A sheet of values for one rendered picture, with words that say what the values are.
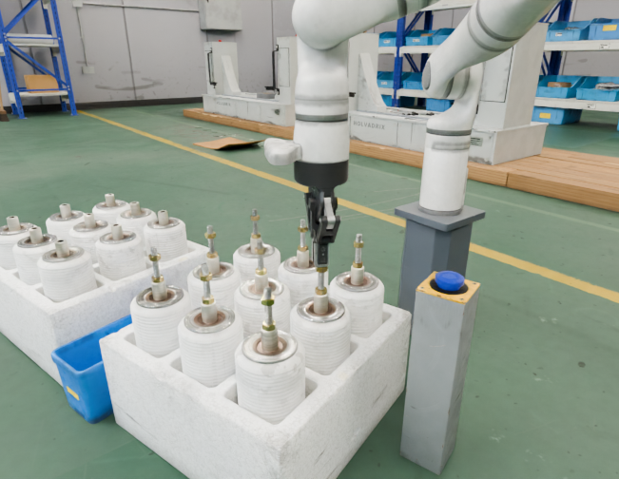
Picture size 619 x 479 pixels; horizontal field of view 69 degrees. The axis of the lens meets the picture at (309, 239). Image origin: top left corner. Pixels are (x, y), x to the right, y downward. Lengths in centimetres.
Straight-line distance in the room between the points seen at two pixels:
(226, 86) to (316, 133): 463
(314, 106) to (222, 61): 468
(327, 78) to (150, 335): 47
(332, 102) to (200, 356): 39
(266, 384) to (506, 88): 230
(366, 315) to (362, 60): 288
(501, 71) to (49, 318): 236
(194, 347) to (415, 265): 57
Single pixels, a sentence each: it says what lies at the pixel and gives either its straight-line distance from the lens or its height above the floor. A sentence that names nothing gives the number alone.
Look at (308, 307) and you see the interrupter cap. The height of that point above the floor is 25.
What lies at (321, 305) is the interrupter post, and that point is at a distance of 69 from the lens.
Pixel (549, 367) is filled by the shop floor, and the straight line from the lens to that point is 113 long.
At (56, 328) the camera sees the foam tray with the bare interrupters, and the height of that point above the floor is 15.
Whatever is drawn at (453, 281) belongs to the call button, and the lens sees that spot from 65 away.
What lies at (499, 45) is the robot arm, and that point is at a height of 63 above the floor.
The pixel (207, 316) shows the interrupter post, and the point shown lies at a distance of 68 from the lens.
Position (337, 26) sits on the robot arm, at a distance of 56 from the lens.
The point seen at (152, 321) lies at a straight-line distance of 75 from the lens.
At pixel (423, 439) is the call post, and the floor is 6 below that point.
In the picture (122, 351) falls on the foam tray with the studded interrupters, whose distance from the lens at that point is 80.
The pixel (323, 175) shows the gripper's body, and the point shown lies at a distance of 59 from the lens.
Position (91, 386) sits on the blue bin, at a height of 8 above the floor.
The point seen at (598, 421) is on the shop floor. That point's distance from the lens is 103.
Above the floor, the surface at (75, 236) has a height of 24.
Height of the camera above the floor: 61
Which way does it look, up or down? 22 degrees down
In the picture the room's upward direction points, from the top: straight up
